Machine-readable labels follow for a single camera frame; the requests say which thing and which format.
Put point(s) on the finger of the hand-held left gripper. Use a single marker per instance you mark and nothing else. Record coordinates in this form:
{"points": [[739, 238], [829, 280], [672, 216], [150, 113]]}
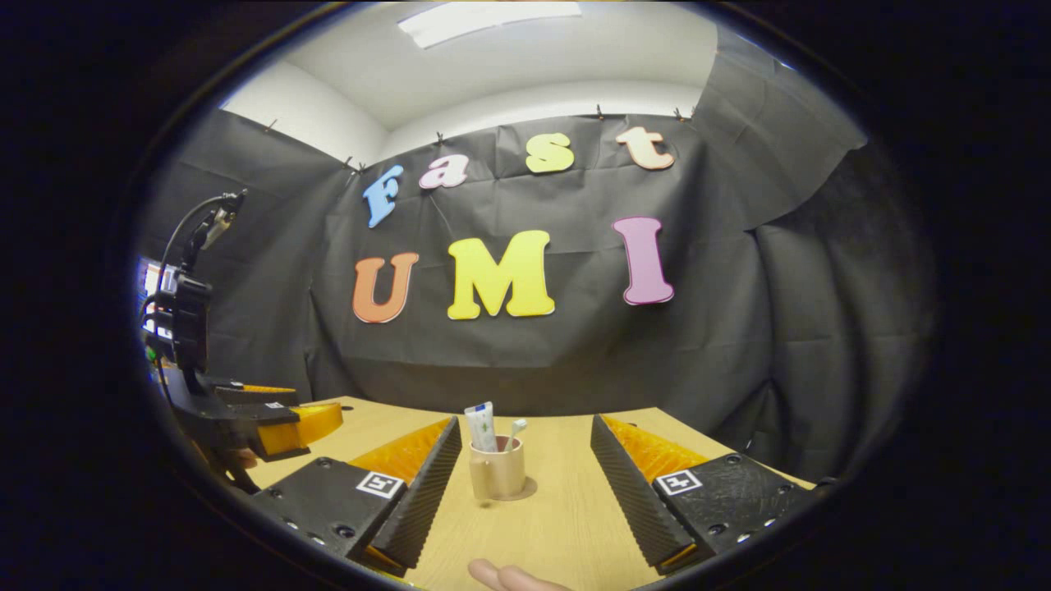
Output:
{"points": [[271, 417], [246, 396]]}

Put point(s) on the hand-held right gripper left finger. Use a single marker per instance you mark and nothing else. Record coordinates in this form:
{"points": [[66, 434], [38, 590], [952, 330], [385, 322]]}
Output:
{"points": [[427, 492]]}

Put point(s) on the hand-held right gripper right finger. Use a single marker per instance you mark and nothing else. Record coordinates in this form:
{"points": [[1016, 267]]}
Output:
{"points": [[628, 501]]}

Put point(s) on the beige cup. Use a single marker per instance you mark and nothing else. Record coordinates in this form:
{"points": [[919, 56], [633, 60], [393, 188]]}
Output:
{"points": [[497, 476]]}

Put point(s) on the white toothpaste tube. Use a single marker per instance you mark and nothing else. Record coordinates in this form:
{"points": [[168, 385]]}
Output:
{"points": [[482, 427]]}

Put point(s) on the white toothbrush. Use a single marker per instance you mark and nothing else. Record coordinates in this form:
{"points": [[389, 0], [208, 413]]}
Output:
{"points": [[517, 427]]}

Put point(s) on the wooden desktop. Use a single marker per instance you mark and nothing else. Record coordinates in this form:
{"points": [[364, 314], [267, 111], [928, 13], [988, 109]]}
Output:
{"points": [[558, 525]]}

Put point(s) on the computer monitor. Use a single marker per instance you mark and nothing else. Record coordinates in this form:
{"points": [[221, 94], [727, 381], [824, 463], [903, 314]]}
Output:
{"points": [[149, 283]]}

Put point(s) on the black backdrop cloth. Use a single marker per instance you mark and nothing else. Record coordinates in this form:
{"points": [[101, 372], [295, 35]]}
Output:
{"points": [[722, 287]]}

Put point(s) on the ceiling light panel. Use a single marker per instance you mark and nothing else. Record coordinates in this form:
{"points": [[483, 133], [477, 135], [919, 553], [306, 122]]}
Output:
{"points": [[493, 20]]}

